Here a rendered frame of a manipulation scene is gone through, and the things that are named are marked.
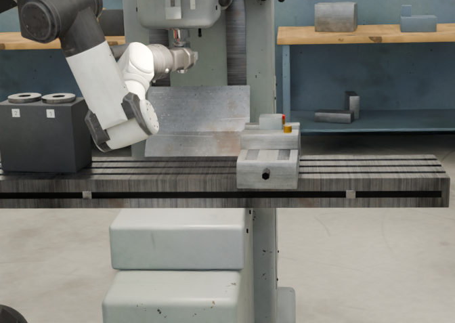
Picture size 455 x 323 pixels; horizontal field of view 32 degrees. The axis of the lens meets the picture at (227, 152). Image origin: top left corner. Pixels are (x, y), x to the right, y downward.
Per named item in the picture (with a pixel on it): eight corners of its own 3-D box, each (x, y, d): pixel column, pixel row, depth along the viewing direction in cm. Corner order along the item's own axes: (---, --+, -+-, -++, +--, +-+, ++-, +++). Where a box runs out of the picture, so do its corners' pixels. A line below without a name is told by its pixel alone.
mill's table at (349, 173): (449, 208, 206) (450, 177, 204) (-23, 208, 215) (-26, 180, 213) (433, 181, 228) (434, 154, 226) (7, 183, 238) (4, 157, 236)
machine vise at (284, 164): (297, 189, 198) (296, 145, 195) (236, 188, 200) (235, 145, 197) (300, 153, 231) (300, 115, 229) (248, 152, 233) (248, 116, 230)
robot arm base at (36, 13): (48, 61, 158) (58, 14, 151) (0, 26, 161) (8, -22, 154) (97, 35, 169) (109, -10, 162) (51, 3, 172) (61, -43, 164)
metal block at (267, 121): (282, 139, 214) (282, 117, 212) (259, 139, 214) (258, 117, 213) (282, 135, 219) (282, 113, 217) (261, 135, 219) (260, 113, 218)
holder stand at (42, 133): (76, 173, 217) (70, 100, 212) (1, 170, 221) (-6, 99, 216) (92, 162, 228) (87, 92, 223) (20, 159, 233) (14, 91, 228)
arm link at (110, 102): (154, 142, 165) (109, 41, 159) (97, 163, 167) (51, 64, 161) (162, 126, 176) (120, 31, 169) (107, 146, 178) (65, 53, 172)
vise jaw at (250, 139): (298, 149, 208) (298, 134, 207) (240, 149, 209) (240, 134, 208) (298, 143, 213) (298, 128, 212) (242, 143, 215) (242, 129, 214)
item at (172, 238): (246, 271, 200) (246, 225, 197) (109, 271, 203) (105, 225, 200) (254, 206, 248) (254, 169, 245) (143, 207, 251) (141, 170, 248)
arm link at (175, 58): (195, 40, 206) (169, 45, 196) (196, 78, 208) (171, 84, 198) (154, 38, 212) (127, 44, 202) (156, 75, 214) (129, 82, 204)
